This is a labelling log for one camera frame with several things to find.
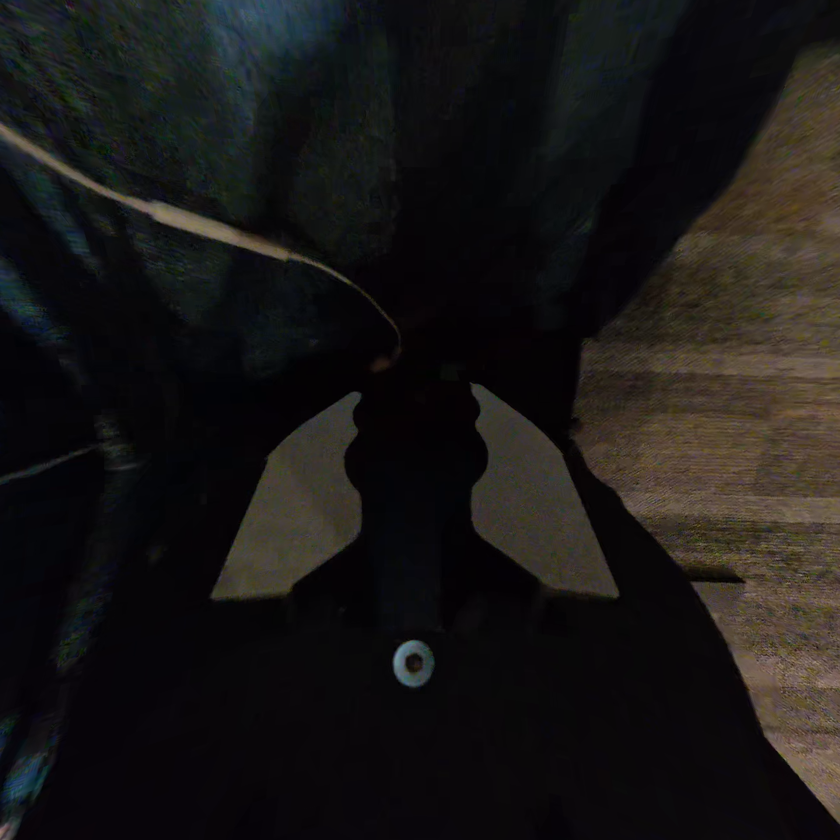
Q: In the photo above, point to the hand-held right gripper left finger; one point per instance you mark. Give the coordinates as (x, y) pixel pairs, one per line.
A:
(302, 512)

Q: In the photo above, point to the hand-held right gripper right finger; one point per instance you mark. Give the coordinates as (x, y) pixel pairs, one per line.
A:
(531, 505)

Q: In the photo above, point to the dark blue trousers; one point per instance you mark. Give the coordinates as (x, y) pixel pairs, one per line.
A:
(262, 197)

